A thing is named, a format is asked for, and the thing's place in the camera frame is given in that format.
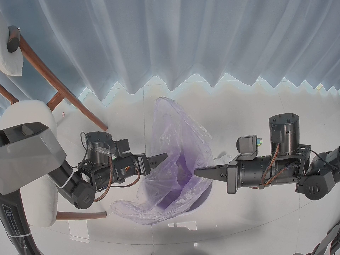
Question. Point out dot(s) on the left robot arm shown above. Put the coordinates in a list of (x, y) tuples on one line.
[(26, 153)]

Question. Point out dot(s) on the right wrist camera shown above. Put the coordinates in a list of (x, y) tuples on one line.
[(247, 145)]

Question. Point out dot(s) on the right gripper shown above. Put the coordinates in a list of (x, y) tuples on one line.
[(249, 173)]

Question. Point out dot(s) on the pale blue curtain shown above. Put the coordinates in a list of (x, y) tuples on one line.
[(170, 30)]

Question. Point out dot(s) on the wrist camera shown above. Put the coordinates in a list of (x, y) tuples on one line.
[(122, 146), (247, 145)]

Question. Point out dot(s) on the white trash bin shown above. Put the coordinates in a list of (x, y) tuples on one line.
[(208, 195)]

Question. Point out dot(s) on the white cushioned wooden chair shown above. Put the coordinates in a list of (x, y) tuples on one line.
[(26, 109)]

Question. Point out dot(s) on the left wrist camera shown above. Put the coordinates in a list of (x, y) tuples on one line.
[(122, 146)]

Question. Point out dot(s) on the purple plastic bag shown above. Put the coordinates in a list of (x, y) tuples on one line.
[(172, 131)]

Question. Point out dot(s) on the crumpled clear plastic wrapper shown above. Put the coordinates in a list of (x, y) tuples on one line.
[(223, 159)]

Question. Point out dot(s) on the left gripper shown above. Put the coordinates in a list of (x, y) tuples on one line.
[(124, 170)]

